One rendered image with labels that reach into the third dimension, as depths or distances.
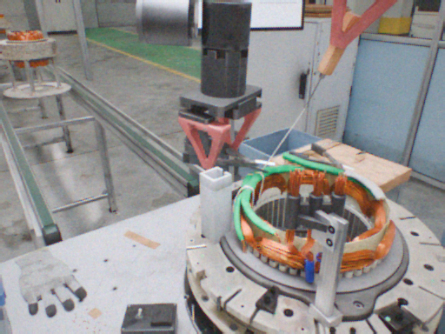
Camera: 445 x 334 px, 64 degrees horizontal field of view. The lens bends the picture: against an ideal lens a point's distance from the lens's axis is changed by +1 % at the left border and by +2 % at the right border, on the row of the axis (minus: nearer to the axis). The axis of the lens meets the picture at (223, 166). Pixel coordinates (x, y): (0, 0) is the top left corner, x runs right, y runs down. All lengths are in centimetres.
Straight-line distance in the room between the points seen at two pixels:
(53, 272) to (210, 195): 58
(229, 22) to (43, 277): 70
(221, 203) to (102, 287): 52
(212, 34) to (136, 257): 65
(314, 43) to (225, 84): 225
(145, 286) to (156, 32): 59
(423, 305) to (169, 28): 39
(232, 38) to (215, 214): 20
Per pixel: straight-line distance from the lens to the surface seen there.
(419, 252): 50
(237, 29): 42
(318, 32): 266
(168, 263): 91
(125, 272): 91
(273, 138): 89
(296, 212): 31
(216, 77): 43
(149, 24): 43
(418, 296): 44
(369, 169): 75
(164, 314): 73
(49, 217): 120
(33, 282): 92
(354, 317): 39
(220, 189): 41
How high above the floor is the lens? 138
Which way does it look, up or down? 26 degrees down
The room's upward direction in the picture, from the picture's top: straight up
